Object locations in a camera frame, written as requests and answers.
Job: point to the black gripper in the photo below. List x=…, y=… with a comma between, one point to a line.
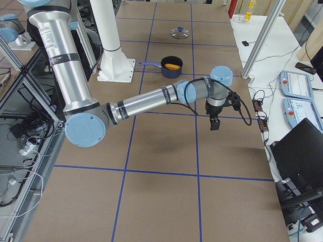
x=212, y=111

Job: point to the yellow corn cob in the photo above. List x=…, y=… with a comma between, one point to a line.
x=172, y=67

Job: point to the glass lid with blue knob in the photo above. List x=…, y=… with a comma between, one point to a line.
x=180, y=33

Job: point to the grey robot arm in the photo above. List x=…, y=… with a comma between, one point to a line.
x=91, y=109

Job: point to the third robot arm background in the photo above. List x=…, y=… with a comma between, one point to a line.
x=14, y=34

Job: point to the orange black power strip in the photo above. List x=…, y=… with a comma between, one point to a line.
x=261, y=116

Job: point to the near teach pendant tablet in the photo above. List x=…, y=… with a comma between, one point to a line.
x=298, y=109

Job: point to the teach pendant tablet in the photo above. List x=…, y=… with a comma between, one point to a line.
x=298, y=109
x=296, y=85

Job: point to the black laptop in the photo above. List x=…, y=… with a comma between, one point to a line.
x=300, y=153

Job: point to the far teach pendant tablet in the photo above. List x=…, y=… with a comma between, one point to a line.
x=296, y=85

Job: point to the black smartphone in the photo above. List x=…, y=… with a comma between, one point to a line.
x=305, y=68

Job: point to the yellow cup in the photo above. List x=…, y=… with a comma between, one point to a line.
x=248, y=16

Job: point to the black monitor stand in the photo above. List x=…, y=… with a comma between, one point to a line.
x=300, y=202

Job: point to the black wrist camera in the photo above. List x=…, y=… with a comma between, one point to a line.
x=233, y=100

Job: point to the blue saucepan with handle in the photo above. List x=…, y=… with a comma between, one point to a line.
x=166, y=60

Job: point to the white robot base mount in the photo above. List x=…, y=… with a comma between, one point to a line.
x=114, y=66

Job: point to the aluminium frame post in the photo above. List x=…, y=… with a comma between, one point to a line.
x=264, y=33

